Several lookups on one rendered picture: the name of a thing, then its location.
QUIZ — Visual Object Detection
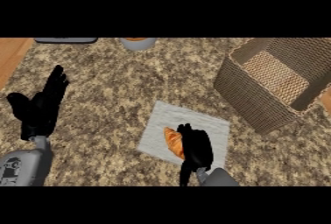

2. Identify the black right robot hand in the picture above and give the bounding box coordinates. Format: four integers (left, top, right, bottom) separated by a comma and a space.
176, 122, 215, 187

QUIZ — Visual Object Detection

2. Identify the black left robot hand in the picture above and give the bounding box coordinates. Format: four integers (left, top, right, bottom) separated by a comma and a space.
5, 64, 72, 142

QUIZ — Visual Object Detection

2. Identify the golden brown croissant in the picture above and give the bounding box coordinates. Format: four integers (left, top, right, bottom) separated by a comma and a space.
163, 126, 187, 160

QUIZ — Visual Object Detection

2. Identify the brown wicker basket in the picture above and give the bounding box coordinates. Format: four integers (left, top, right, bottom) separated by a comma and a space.
213, 38, 331, 136

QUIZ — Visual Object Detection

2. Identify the dark grey flat appliance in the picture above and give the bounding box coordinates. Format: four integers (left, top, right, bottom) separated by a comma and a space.
35, 38, 100, 45

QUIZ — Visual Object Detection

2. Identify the grey cup with orange content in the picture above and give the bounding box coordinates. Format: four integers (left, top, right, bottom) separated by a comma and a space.
119, 38, 159, 53

